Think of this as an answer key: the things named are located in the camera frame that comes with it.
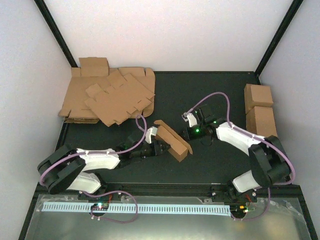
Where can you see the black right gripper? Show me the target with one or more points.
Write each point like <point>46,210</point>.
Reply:
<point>189,134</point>

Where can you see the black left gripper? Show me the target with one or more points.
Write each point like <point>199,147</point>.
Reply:
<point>157,150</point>

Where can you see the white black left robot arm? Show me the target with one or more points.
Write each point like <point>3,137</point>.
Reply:
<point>72,169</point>

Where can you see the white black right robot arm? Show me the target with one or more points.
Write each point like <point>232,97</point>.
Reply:
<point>268,161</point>

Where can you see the folded cardboard box front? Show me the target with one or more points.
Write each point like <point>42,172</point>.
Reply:
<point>261,121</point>

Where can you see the small folded cardboard box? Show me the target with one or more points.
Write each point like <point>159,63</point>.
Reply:
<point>94,66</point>

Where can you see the loose top cardboard blank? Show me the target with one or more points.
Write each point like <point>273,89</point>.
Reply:
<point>118,98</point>

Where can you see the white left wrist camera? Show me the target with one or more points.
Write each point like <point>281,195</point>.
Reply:
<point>150,134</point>

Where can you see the light blue slotted cable duct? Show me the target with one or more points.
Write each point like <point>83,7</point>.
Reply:
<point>131,208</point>

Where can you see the black right corner frame post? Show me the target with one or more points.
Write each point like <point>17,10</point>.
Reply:
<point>281,30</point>

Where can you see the black corner frame post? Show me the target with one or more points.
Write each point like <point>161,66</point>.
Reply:
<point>281,30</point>
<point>47,16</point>

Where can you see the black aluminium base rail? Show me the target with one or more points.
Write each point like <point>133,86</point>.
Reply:
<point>216,192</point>

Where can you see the metal base plate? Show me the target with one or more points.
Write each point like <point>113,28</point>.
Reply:
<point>276,219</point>

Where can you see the black left corner frame post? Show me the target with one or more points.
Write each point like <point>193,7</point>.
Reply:
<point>47,16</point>

